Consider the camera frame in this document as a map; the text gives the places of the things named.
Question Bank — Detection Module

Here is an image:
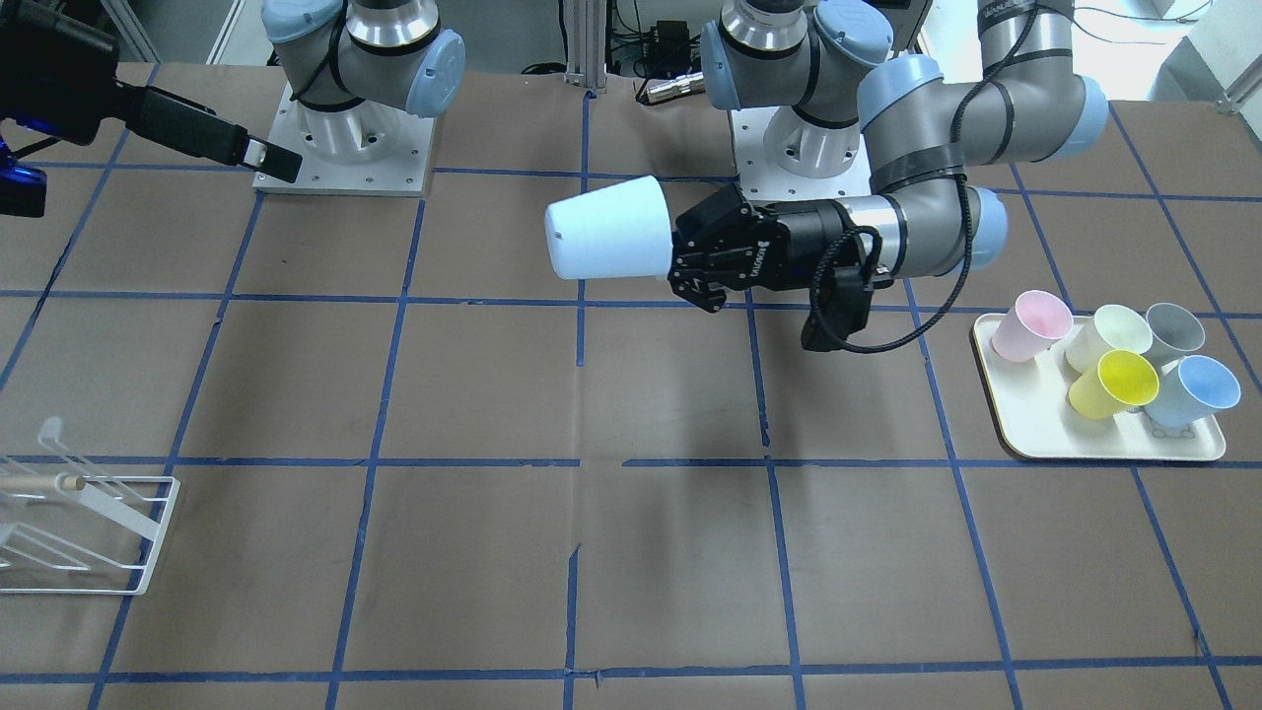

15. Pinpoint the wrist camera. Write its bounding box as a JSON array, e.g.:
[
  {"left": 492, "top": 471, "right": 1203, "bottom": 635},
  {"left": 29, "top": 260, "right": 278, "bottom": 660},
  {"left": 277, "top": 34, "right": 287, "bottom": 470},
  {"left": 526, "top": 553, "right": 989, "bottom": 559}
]
[
  {"left": 1, "top": 143, "right": 48, "bottom": 219},
  {"left": 801, "top": 262, "right": 875, "bottom": 354}
]

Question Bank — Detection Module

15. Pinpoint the white wire cup rack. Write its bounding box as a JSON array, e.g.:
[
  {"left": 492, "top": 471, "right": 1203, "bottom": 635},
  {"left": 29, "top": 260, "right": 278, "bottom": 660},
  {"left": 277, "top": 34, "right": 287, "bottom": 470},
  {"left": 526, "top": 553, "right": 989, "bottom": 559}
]
[{"left": 1, "top": 415, "right": 180, "bottom": 595}]

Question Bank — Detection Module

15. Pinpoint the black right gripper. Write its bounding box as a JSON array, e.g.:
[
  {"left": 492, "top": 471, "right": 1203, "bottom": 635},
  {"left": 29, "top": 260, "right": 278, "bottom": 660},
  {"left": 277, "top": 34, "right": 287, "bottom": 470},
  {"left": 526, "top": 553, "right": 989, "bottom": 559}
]
[{"left": 1, "top": 1, "right": 303, "bottom": 183}]

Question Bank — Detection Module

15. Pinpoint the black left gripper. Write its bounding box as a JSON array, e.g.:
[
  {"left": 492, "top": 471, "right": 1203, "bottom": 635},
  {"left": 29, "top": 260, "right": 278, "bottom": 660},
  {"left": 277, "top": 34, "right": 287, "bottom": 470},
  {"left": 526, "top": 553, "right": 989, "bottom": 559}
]
[{"left": 668, "top": 185, "right": 870, "bottom": 311}]

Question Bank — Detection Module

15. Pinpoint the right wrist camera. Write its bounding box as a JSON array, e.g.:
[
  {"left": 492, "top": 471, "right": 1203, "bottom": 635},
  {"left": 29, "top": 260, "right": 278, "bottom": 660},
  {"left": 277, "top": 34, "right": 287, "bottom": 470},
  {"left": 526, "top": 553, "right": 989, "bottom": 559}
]
[{"left": 1, "top": 143, "right": 48, "bottom": 219}]

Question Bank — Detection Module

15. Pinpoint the yellow plastic cup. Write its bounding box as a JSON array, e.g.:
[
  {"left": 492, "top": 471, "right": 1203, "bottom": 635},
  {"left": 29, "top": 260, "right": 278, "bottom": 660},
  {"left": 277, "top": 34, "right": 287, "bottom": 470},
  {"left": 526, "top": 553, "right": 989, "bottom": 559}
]
[{"left": 1066, "top": 351, "right": 1159, "bottom": 421}]

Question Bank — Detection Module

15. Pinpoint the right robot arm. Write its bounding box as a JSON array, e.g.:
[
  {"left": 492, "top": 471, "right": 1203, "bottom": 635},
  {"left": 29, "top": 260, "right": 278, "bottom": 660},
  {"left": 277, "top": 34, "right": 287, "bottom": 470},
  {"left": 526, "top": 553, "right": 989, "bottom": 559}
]
[{"left": 3, "top": 1, "right": 467, "bottom": 195}]

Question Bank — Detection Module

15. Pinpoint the light blue cup at edge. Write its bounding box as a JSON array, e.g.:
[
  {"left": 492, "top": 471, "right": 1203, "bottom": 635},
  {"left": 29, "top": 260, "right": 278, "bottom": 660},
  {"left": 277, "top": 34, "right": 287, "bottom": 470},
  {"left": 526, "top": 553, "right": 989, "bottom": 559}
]
[{"left": 1143, "top": 356, "right": 1242, "bottom": 428}]

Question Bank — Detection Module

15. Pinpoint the aluminium frame post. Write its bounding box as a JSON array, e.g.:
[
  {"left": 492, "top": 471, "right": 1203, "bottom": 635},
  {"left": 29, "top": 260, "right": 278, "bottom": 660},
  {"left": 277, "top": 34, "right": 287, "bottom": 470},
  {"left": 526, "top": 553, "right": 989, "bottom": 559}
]
[{"left": 562, "top": 0, "right": 611, "bottom": 96}]

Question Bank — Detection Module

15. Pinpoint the cream plastic tray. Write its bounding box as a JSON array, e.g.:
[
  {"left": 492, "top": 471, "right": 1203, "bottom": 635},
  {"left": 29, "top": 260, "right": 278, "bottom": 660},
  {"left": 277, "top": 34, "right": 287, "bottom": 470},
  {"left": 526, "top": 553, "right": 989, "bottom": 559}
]
[{"left": 972, "top": 314, "right": 1227, "bottom": 462}]

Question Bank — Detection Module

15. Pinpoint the grey plastic cup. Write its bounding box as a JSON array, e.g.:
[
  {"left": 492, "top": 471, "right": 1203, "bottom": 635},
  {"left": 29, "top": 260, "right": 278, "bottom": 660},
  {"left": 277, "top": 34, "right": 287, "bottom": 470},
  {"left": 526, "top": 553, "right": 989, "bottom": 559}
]
[{"left": 1143, "top": 303, "right": 1205, "bottom": 370}]

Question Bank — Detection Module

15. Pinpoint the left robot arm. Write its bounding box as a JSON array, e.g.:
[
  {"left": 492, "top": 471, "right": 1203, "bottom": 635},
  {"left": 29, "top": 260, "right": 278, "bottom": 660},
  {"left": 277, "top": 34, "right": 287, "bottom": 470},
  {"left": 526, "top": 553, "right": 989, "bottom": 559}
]
[{"left": 666, "top": 1, "right": 1108, "bottom": 311}]

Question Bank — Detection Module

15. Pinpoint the pink plastic cup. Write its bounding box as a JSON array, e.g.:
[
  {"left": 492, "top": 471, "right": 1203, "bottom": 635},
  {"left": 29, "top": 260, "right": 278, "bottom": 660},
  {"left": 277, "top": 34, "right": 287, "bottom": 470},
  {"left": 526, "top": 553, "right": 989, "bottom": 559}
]
[{"left": 991, "top": 289, "right": 1076, "bottom": 363}]

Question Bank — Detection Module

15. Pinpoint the pale green plastic cup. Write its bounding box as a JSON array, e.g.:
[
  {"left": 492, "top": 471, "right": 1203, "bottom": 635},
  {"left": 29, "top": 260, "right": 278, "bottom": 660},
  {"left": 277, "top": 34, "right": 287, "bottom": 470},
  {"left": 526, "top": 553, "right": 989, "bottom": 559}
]
[{"left": 1065, "top": 303, "right": 1153, "bottom": 373}]

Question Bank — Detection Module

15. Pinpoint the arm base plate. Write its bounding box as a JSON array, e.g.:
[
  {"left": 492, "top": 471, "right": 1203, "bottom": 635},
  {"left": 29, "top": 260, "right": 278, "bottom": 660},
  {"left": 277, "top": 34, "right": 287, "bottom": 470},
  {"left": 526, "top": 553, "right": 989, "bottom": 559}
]
[
  {"left": 729, "top": 106, "right": 871, "bottom": 206},
  {"left": 252, "top": 86, "right": 438, "bottom": 198}
]

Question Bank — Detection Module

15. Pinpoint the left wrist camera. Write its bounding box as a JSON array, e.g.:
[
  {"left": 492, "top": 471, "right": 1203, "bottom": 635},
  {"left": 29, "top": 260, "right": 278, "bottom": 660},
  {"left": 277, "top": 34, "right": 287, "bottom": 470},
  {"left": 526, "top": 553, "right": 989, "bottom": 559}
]
[{"left": 801, "top": 262, "right": 875, "bottom": 354}]

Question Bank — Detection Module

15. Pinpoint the blue plastic cup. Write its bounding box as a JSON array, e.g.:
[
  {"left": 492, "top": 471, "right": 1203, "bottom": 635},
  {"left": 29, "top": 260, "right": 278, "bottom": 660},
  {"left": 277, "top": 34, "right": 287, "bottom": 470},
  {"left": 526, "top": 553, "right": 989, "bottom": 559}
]
[{"left": 544, "top": 177, "right": 671, "bottom": 280}]

